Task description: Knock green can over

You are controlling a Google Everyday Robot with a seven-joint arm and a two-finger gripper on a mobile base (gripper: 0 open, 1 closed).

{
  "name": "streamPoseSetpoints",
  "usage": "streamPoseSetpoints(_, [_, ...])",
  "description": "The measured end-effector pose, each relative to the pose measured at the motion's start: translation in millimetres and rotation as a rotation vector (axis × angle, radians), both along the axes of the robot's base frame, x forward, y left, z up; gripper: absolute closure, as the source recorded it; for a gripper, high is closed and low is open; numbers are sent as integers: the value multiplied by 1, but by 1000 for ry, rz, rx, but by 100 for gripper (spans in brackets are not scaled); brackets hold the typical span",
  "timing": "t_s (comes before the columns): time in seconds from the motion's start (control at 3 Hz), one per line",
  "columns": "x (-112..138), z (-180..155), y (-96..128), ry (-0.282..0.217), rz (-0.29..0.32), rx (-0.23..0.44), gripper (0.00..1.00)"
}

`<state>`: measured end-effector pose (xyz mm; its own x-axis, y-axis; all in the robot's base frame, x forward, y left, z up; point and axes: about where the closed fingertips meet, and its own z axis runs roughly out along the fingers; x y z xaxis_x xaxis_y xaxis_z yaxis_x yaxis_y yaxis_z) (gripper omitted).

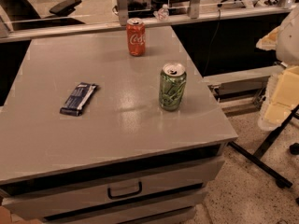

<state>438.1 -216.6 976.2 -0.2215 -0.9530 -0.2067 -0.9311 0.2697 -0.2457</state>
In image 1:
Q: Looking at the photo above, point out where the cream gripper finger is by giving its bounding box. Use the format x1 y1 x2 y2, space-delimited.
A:
258 66 299 131
256 27 279 50

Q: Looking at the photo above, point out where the green soda can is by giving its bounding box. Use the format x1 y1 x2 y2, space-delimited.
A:
159 63 187 111

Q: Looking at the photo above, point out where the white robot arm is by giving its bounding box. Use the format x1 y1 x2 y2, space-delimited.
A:
256 7 299 131

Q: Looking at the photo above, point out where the red cola can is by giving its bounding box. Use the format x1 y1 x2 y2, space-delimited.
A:
126 18 146 56

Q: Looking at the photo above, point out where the black metal stand base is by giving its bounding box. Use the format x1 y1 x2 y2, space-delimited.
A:
227 105 299 189

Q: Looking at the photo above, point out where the clear plastic water bottle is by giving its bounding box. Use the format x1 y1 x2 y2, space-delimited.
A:
153 4 169 21

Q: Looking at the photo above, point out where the grey drawer cabinet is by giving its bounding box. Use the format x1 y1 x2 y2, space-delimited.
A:
0 27 236 224

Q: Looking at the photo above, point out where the blue snack bar wrapper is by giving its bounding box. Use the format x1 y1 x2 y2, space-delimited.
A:
60 82 98 117

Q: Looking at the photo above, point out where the black hanging cable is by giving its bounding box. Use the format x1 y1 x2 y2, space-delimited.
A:
203 8 222 77

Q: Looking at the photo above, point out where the black drawer handle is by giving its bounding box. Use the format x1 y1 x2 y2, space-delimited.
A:
107 181 143 200

